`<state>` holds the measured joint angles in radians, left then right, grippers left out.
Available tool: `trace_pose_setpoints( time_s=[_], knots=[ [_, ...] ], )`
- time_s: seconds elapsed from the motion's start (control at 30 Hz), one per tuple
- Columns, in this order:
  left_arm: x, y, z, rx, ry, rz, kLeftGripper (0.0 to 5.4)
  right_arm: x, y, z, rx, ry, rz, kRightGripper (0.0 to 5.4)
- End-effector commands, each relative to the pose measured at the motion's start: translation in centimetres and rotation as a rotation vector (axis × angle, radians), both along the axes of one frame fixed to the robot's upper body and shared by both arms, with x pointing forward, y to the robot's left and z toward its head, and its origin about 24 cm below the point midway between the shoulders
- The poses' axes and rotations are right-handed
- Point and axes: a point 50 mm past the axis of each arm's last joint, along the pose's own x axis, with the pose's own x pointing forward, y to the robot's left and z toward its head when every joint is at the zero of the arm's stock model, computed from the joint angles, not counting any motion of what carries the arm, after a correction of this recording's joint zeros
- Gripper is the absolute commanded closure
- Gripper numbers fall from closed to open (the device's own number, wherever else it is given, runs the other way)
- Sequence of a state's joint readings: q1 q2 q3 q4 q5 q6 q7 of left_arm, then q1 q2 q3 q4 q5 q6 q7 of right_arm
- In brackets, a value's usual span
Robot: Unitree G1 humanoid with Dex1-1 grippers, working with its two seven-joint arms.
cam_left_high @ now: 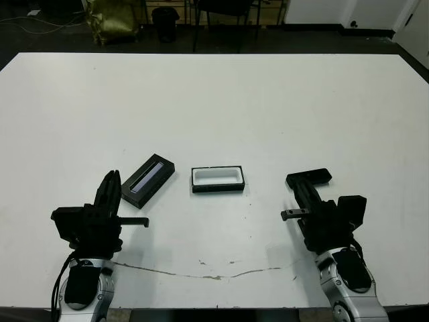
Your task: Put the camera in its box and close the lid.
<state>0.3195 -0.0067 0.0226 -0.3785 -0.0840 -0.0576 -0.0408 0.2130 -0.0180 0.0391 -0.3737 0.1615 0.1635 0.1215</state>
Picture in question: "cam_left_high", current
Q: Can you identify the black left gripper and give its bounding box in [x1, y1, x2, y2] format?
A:
[72, 169, 150, 258]

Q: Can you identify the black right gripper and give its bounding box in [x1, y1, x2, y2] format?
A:
[280, 182, 355, 253]

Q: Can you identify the black bar-shaped camera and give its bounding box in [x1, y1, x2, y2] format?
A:
[286, 168, 332, 189]

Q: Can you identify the black box base white insert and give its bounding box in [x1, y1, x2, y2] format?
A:
[190, 164, 245, 195]

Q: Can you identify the yellow-green bag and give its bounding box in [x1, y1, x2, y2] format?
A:
[85, 0, 140, 46]

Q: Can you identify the black waste bin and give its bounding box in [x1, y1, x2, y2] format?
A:
[151, 7, 179, 44]

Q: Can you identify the wooden shelf unit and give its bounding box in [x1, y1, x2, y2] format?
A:
[140, 0, 286, 26]

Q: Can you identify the white door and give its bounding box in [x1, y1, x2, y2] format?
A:
[391, 0, 429, 68]

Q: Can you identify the black chair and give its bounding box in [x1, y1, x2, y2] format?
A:
[192, 0, 261, 54]

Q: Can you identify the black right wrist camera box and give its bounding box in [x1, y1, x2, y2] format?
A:
[336, 195, 367, 233]

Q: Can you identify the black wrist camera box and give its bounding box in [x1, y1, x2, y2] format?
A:
[50, 207, 85, 248]
[336, 195, 367, 233]

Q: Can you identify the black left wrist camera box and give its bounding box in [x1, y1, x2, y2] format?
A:
[50, 207, 85, 248]

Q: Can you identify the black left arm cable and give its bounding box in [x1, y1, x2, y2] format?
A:
[50, 251, 78, 322]

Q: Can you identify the white floor cable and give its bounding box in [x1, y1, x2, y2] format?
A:
[0, 15, 91, 35]

